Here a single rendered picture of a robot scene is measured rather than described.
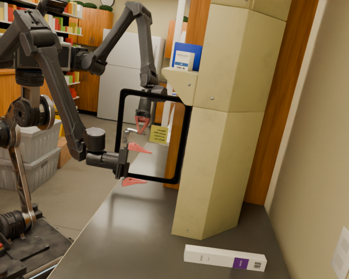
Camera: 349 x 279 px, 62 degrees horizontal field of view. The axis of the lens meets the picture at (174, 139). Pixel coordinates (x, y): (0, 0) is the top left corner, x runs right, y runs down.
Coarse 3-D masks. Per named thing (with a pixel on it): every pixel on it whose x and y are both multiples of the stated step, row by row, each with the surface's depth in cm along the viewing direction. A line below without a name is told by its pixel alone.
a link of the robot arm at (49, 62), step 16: (32, 48) 90; (48, 48) 92; (48, 64) 92; (48, 80) 94; (64, 80) 95; (64, 96) 94; (64, 112) 94; (64, 128) 97; (80, 128) 97; (80, 144) 96
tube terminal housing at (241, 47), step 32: (224, 32) 84; (256, 32) 87; (224, 64) 87; (256, 64) 92; (224, 96) 89; (256, 96) 97; (192, 128) 93; (224, 128) 92; (256, 128) 103; (192, 160) 96; (224, 160) 97; (192, 192) 99; (224, 192) 103; (192, 224) 102; (224, 224) 110
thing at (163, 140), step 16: (128, 96) 122; (128, 112) 124; (144, 112) 124; (160, 112) 123; (176, 112) 123; (128, 128) 126; (144, 128) 126; (160, 128) 125; (176, 128) 125; (144, 144) 128; (160, 144) 127; (176, 144) 127; (128, 160) 130; (144, 160) 130; (160, 160) 130; (176, 160) 129; (160, 176) 132
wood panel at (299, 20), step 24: (192, 0) 117; (312, 0) 112; (192, 24) 119; (288, 24) 115; (288, 48) 117; (288, 72) 120; (288, 96) 122; (264, 120) 126; (264, 144) 129; (264, 168) 132; (264, 192) 135
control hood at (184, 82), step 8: (168, 72) 89; (176, 72) 89; (184, 72) 89; (192, 72) 95; (168, 80) 90; (176, 80) 89; (184, 80) 89; (192, 80) 89; (176, 88) 90; (184, 88) 90; (192, 88) 90; (184, 96) 91; (192, 96) 90; (184, 104) 91; (192, 104) 91
